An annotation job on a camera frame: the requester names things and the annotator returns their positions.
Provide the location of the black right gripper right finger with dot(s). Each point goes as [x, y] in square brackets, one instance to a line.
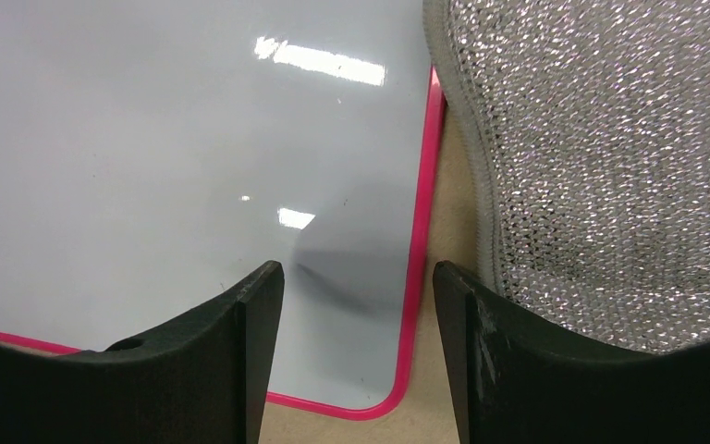
[516, 378]

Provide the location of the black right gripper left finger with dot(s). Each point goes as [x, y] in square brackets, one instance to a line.
[200, 377]

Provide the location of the white board with pink rim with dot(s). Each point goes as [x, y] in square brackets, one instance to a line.
[153, 153]

